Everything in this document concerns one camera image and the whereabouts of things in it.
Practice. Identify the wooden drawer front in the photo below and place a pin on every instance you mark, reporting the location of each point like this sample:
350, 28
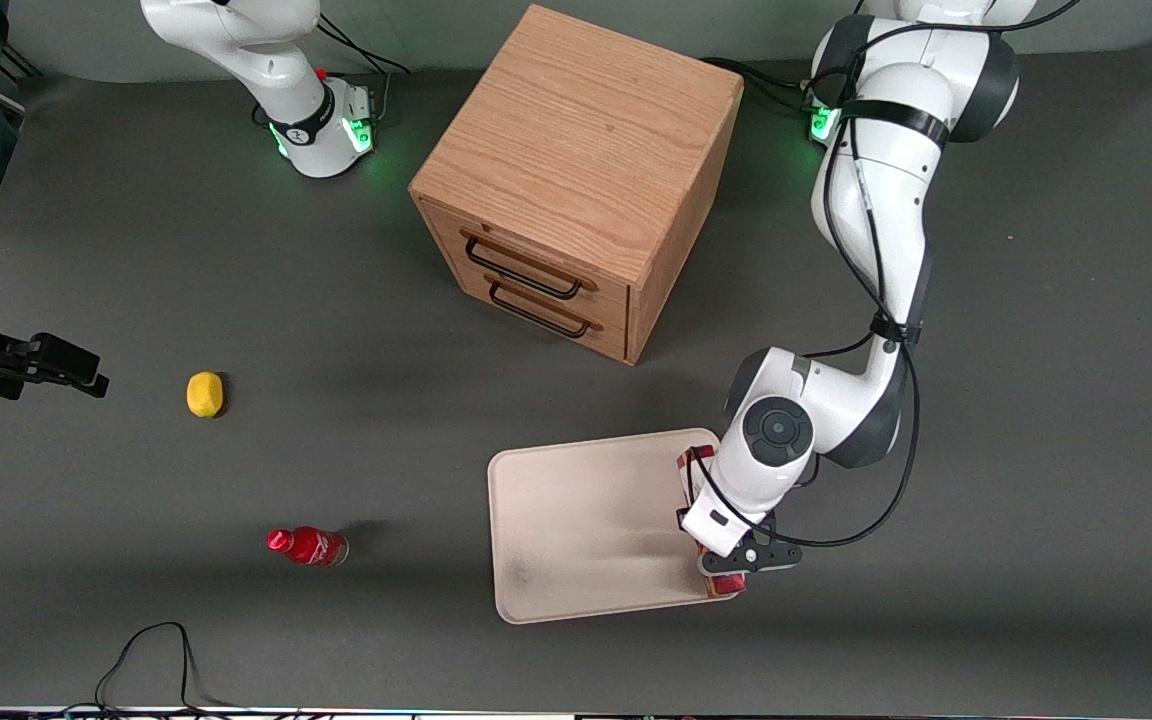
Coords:
612, 336
608, 296

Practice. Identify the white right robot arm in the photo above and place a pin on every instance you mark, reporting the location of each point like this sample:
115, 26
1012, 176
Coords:
276, 70

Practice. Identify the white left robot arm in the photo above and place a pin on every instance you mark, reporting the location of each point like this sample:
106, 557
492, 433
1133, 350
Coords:
876, 200

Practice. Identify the red cookie box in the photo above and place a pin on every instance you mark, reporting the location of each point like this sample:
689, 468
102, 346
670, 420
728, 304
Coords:
728, 586

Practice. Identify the wooden two-drawer cabinet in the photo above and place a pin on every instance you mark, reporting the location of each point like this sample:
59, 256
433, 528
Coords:
576, 130

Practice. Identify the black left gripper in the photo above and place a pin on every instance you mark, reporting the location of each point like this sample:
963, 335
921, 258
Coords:
680, 516

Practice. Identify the red cola bottle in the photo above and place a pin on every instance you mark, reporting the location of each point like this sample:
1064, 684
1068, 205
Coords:
308, 546

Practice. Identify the beige rectangular tray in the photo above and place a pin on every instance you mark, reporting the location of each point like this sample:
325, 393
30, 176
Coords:
586, 530

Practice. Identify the yellow lemon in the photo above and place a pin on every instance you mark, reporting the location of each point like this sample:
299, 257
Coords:
204, 394

